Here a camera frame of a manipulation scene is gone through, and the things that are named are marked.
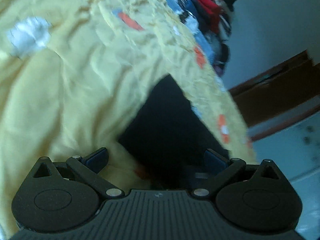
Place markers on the red jacket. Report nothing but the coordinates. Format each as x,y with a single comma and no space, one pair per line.
207,5

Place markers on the pile of clothes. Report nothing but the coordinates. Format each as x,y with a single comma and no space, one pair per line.
220,22

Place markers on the black bag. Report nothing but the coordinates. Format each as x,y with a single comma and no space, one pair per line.
224,53

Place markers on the white wardrobe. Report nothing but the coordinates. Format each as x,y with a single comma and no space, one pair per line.
287,160

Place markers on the yellow printed blanket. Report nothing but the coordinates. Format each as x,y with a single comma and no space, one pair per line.
75,80

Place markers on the black pants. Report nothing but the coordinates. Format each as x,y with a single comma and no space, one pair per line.
170,130

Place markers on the wooden door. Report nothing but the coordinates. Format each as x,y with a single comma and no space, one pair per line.
275,100

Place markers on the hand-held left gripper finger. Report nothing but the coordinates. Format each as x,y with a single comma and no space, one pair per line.
215,162

